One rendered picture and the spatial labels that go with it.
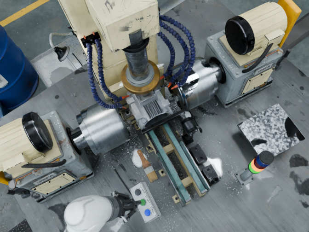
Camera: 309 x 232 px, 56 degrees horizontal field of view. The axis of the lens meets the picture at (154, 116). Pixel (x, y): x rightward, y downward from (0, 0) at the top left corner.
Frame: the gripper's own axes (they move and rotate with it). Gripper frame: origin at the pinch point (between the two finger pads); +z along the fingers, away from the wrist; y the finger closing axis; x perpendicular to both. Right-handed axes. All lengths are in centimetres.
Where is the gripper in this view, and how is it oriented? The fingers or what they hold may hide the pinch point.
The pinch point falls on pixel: (134, 204)
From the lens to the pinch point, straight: 129.9
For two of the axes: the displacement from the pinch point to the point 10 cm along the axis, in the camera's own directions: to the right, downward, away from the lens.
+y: -4.6, -8.1, 3.7
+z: 3.9, 2.0, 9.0
